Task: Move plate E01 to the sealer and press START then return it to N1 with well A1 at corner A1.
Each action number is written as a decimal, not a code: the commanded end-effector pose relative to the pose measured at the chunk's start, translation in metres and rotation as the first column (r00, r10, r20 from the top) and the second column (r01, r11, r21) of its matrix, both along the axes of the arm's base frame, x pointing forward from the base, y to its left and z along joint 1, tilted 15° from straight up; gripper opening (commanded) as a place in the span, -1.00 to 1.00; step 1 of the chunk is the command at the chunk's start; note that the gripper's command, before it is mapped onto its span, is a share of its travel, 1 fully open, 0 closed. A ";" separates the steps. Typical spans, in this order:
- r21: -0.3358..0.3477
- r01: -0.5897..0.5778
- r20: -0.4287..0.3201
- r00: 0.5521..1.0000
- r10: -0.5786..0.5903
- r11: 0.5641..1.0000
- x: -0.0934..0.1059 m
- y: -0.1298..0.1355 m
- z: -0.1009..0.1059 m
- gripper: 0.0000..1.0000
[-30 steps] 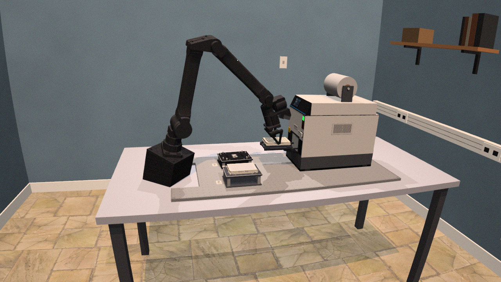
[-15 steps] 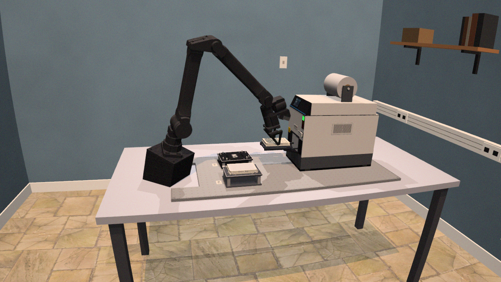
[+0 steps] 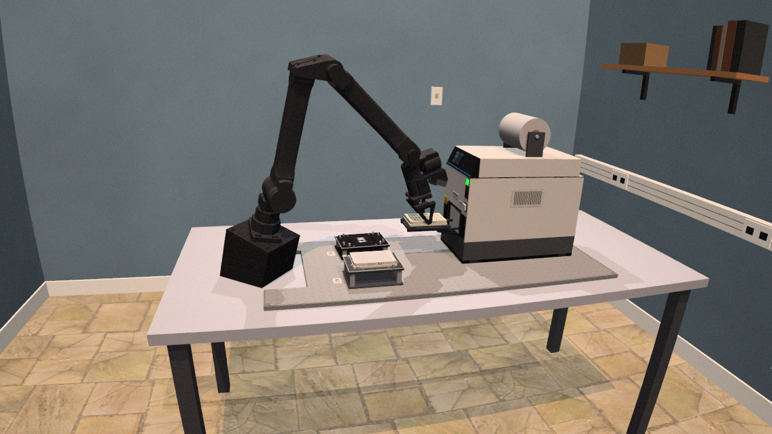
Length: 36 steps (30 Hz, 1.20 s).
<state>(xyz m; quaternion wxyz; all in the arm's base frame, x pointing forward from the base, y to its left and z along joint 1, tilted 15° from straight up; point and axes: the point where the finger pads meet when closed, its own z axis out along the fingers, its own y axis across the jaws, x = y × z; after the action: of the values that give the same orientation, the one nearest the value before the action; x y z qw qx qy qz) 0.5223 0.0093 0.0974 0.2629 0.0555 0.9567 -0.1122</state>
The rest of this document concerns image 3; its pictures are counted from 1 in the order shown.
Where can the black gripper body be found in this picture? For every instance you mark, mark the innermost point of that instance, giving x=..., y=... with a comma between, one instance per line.
x=414, y=195

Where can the beige plate with grid of square wells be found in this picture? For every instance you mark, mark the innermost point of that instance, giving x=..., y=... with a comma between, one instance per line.
x=414, y=219

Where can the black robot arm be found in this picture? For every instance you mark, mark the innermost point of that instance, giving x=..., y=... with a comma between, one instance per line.
x=278, y=195

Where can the cream multi-well plate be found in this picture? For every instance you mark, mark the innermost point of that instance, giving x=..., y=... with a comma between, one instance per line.
x=372, y=259

